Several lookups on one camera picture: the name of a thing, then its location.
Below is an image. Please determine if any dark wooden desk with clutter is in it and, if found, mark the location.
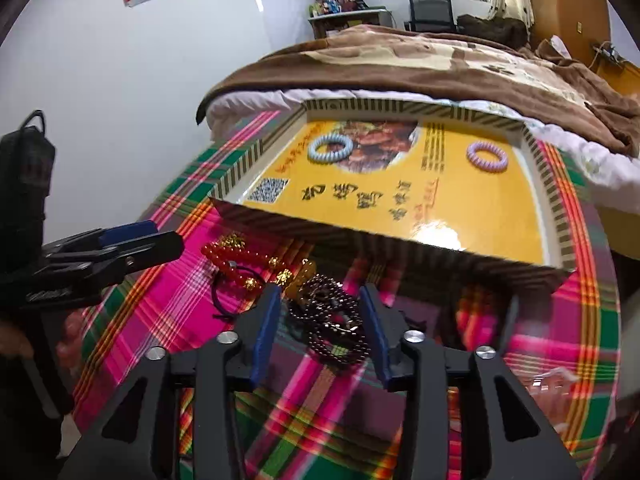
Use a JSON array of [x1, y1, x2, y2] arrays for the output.
[[307, 8, 393, 38]]

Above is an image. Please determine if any black office chair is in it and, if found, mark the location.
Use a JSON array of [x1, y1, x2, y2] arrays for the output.
[[404, 0, 458, 33]]

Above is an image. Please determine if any yellow striped cardboard box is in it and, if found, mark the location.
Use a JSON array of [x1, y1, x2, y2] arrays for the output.
[[206, 98, 578, 293]]

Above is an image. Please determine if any dark clothing pile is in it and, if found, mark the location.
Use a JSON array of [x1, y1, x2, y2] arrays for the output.
[[457, 14, 528, 48]]

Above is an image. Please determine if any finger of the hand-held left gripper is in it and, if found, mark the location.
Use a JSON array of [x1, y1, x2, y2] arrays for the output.
[[22, 230, 185, 309], [42, 219, 159, 262]]

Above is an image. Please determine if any white translucent bracelet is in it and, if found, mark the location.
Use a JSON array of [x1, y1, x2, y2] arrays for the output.
[[529, 367, 581, 397]]

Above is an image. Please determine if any purple bead bracelet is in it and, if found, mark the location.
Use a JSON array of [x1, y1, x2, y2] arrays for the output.
[[466, 141, 508, 173]]

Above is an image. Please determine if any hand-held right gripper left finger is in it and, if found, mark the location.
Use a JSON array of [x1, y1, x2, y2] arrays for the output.
[[57, 284, 282, 480]]

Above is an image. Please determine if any red bead bracelet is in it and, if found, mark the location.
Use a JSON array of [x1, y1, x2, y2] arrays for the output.
[[201, 240, 293, 293]]

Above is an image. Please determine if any pink plaid cloth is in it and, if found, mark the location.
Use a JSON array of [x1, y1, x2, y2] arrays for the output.
[[55, 110, 623, 480]]

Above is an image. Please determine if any brown blanket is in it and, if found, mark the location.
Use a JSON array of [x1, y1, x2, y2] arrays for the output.
[[196, 25, 640, 161]]

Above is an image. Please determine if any group of bottles on desk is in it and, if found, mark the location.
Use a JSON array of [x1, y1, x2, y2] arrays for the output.
[[309, 0, 371, 17]]

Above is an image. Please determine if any dark bead bracelet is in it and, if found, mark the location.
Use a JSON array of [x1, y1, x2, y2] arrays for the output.
[[287, 280, 373, 368]]

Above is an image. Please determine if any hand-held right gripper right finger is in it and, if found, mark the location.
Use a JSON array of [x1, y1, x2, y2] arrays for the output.
[[359, 282, 583, 480]]

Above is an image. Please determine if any black hair tie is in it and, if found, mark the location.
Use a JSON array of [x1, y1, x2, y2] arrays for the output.
[[210, 265, 268, 321]]

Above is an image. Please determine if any light blue bead bracelet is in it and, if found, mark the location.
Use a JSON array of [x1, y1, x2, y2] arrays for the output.
[[306, 135, 355, 165]]

